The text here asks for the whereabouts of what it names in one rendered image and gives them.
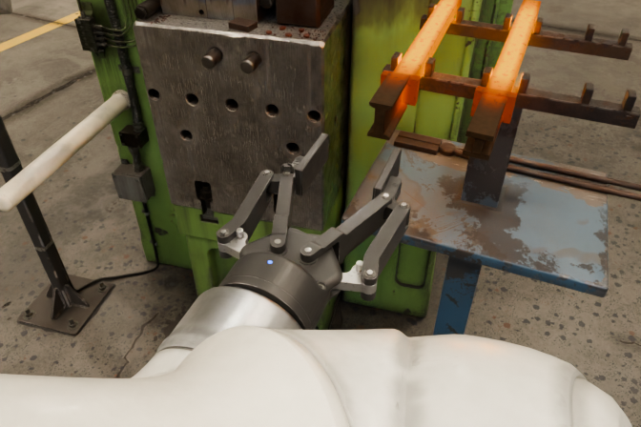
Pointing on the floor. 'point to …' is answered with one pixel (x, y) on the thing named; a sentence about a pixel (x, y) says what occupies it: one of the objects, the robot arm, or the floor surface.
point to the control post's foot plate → (49, 301)
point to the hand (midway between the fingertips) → (351, 168)
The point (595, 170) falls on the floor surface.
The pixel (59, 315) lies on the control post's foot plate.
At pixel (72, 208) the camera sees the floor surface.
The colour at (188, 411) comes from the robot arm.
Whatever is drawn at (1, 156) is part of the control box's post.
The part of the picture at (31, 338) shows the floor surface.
